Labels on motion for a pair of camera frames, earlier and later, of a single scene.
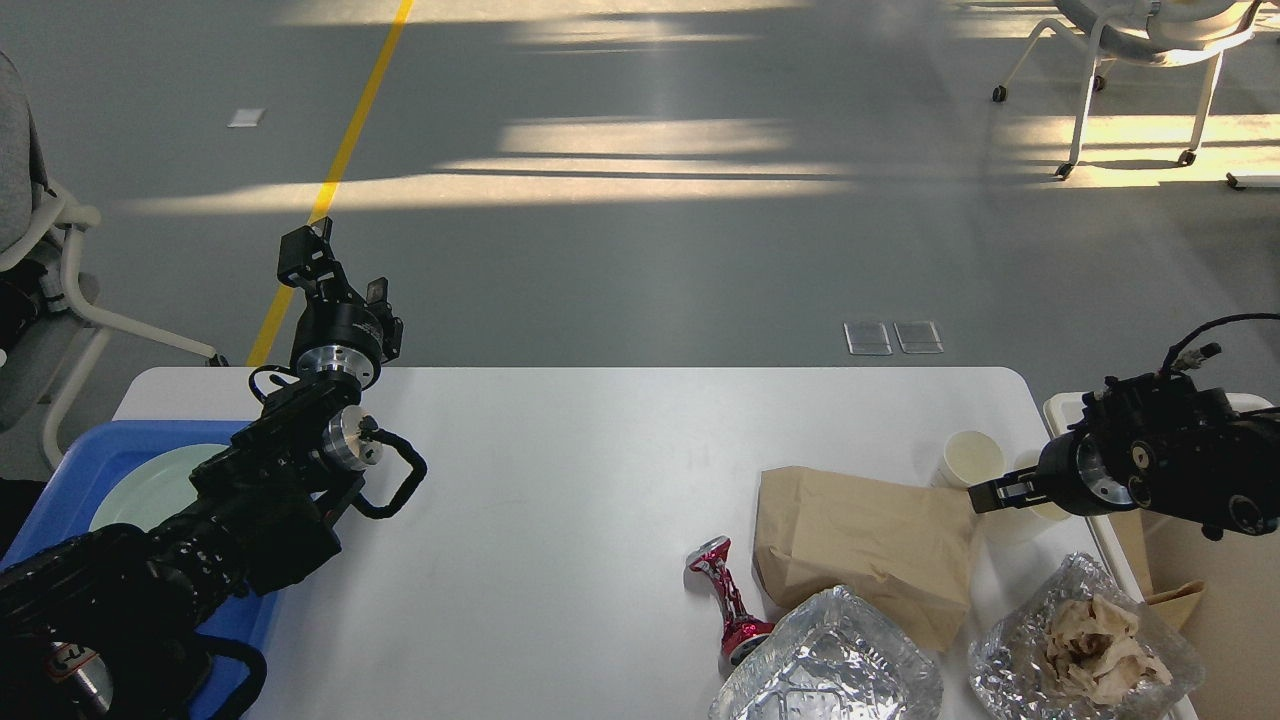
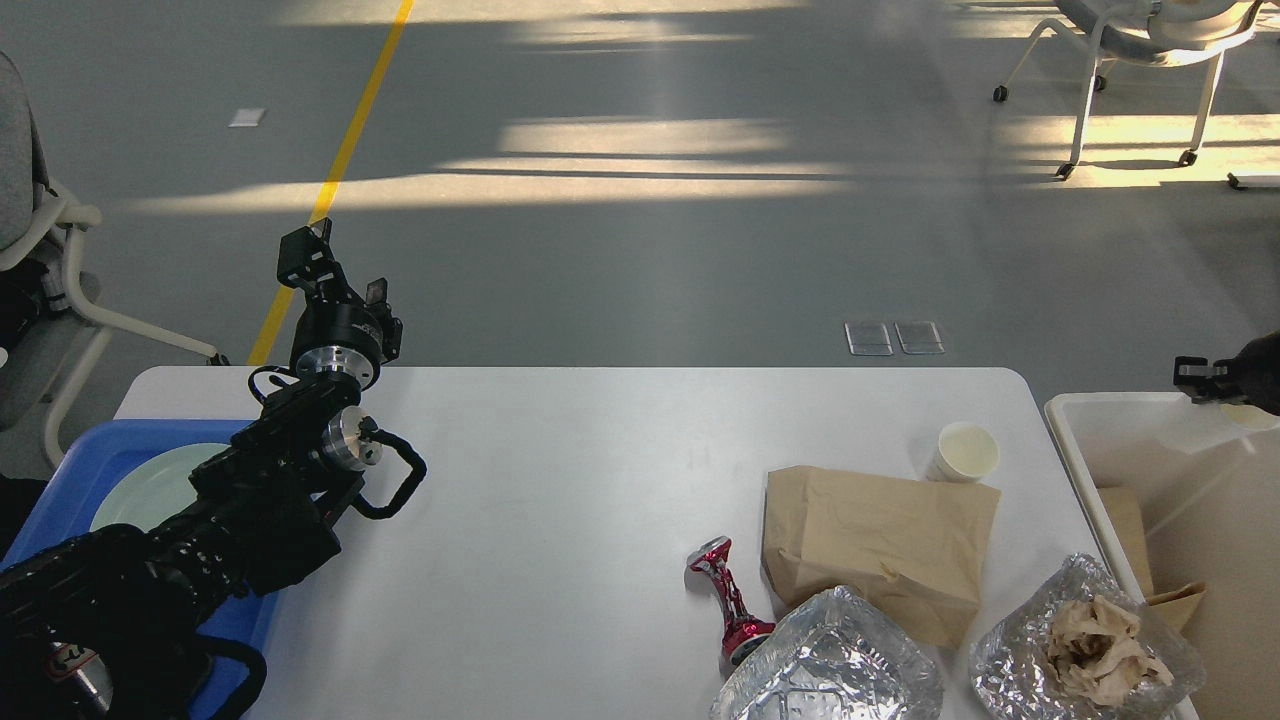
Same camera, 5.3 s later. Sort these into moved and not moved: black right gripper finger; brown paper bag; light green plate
Moved: black right gripper finger
Not moved: brown paper bag; light green plate
